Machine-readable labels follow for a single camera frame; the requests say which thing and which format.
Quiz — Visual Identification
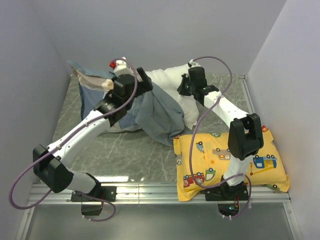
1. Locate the white pillow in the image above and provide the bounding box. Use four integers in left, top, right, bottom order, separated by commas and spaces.
146, 64, 200, 130

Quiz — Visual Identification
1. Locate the blue striped pillowcase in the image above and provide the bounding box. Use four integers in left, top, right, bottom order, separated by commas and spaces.
67, 61, 189, 147

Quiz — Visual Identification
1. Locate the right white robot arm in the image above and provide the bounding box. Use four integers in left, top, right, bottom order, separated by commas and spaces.
177, 66, 264, 200

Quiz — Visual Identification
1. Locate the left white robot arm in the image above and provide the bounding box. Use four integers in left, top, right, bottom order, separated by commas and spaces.
32, 67, 153, 201

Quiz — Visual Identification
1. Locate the yellow cartoon car pillow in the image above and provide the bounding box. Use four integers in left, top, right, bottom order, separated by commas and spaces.
173, 126, 290, 202

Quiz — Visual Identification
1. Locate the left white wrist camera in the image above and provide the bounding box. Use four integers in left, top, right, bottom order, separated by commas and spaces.
109, 60, 133, 77

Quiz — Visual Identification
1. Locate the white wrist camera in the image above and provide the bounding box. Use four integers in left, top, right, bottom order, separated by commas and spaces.
109, 60, 133, 77
187, 59, 201, 68

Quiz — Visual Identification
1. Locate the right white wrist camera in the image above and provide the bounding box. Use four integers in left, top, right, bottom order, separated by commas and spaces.
187, 59, 201, 68

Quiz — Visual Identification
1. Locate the right side aluminium rail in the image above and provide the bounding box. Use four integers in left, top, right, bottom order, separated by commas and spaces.
239, 75, 256, 114

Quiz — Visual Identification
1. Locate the aluminium mounting rail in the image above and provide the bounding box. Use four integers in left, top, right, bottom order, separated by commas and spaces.
27, 182, 291, 205

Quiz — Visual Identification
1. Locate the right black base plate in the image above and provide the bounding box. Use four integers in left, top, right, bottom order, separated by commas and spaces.
204, 184, 252, 220

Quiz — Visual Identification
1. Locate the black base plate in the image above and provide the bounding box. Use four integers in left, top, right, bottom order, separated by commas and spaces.
70, 186, 117, 217
204, 184, 252, 220

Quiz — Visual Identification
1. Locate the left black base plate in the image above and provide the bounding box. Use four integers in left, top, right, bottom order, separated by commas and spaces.
70, 186, 117, 217

